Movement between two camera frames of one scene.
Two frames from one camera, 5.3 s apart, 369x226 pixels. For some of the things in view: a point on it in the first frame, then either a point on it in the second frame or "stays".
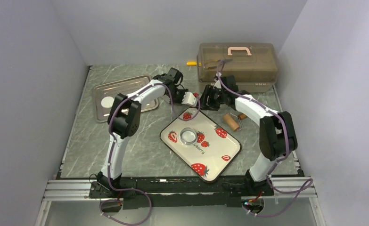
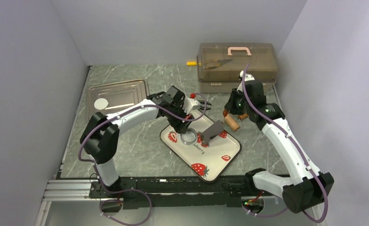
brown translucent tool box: (254, 65) stays
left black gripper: (183, 92) to (180, 126)
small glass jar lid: (188, 136) stays
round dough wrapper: (107, 101) to (101, 103)
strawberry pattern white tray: (203, 147) stays
